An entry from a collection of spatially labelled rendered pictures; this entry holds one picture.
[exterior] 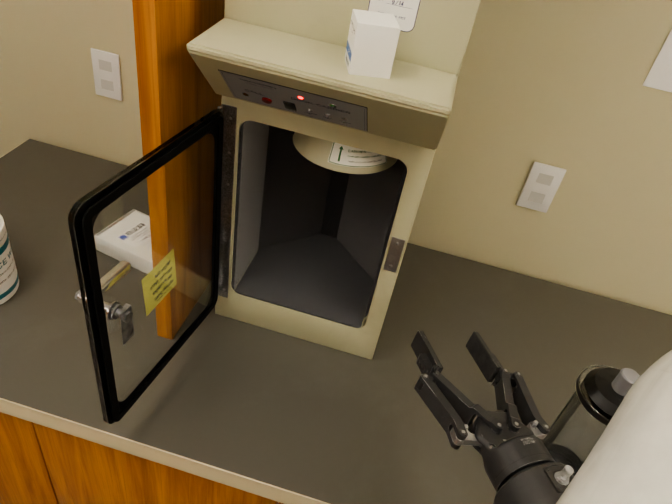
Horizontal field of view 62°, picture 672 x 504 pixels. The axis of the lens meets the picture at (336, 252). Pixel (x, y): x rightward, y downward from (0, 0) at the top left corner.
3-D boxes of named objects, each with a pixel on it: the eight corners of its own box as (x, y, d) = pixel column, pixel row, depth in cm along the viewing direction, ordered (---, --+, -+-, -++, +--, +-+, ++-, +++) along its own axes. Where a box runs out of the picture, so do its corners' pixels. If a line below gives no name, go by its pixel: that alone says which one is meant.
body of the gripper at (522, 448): (574, 459, 63) (530, 394, 70) (513, 465, 60) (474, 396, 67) (542, 497, 67) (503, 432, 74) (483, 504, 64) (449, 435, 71)
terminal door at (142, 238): (217, 303, 106) (224, 107, 81) (108, 429, 83) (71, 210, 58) (213, 301, 107) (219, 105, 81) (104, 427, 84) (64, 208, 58)
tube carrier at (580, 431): (524, 435, 99) (575, 355, 85) (585, 453, 98) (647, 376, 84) (526, 491, 90) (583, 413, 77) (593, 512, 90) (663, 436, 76)
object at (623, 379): (575, 370, 86) (594, 341, 82) (635, 387, 85) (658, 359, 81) (581, 420, 79) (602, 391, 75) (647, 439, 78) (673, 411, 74)
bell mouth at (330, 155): (309, 111, 101) (313, 82, 98) (405, 136, 100) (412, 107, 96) (278, 156, 87) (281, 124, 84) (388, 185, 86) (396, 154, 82)
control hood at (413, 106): (220, 87, 81) (222, 16, 75) (439, 143, 79) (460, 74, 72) (184, 119, 73) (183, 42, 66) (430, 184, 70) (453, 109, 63)
